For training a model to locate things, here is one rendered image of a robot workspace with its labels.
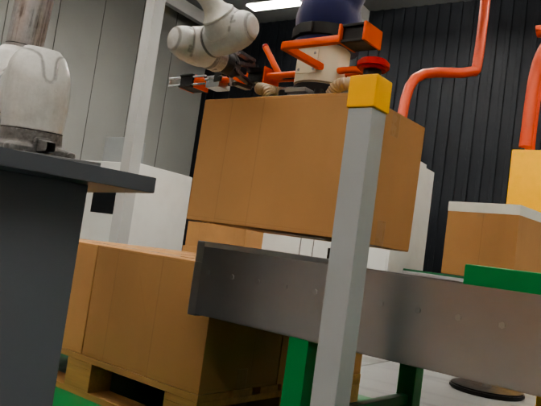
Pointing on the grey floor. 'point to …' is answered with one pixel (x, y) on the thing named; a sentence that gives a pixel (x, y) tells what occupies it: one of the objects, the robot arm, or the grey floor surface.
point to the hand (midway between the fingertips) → (258, 78)
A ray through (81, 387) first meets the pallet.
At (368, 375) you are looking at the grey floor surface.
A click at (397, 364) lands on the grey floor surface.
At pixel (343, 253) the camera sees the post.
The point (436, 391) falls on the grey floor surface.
